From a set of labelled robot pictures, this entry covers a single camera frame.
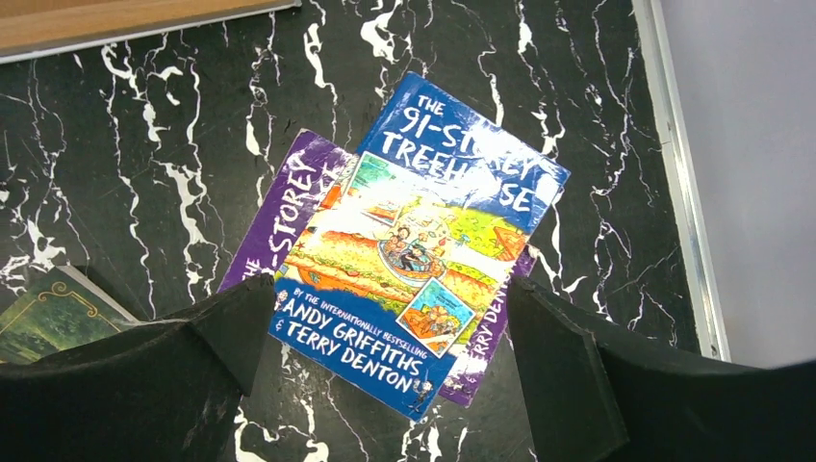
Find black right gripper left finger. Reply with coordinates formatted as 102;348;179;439
1;274;275;461

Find white wire wooden shelf rack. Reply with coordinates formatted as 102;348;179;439
1;0;302;64

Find Animal Farm book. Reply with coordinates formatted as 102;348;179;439
1;266;139;365

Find purple 52-storey treehouse book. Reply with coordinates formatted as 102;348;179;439
219;130;508;418

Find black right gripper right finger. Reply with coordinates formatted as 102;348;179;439
507;277;815;461

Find blue 91-storey treehouse book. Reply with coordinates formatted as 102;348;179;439
269;72;570;420

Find aluminium rail frame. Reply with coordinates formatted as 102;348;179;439
632;0;731;362

